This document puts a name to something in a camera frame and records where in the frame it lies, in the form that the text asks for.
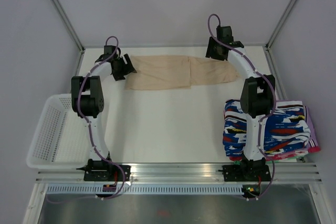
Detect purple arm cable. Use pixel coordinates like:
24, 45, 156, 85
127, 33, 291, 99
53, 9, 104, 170
45, 36, 127, 205
207, 13, 278, 201

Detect white slotted cable duct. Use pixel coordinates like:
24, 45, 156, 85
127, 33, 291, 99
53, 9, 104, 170
47, 184, 243, 195

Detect blue patterned folded trousers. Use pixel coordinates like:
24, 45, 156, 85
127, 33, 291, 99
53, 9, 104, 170
222, 99, 316, 161

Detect right aluminium frame post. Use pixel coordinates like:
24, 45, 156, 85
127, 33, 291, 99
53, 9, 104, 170
265, 0, 298, 51

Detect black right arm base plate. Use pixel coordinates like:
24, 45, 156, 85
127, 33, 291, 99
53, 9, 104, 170
221, 164, 271, 182

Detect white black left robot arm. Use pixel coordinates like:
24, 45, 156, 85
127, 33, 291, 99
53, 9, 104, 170
71, 45, 137, 180

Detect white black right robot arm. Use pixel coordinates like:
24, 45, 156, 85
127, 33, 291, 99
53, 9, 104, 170
206, 25, 276, 180

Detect beige trousers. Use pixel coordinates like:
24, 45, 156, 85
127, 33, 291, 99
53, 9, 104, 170
125, 55, 239, 91

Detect white perforated plastic basket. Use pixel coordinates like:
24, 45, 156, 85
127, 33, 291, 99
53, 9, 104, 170
26, 93, 90, 170

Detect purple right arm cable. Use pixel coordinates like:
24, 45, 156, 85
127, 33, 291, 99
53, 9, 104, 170
207, 13, 278, 201

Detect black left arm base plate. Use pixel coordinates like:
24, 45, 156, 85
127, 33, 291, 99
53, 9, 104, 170
79, 164, 131, 182

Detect aluminium frame post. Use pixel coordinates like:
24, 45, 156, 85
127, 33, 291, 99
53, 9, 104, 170
50, 0, 85, 52
265, 0, 298, 51

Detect aluminium mounting rail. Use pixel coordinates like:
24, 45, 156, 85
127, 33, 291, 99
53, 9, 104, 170
35, 163, 322, 184

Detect left aluminium frame post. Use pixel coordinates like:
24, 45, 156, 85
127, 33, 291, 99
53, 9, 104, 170
50, 0, 85, 52

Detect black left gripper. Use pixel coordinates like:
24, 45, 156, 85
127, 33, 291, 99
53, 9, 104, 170
113, 55, 137, 82

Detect folded clothes stack underneath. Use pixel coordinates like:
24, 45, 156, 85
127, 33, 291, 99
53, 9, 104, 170
223, 99, 321, 162

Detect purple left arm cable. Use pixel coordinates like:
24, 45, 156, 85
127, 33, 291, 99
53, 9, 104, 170
45, 36, 127, 205

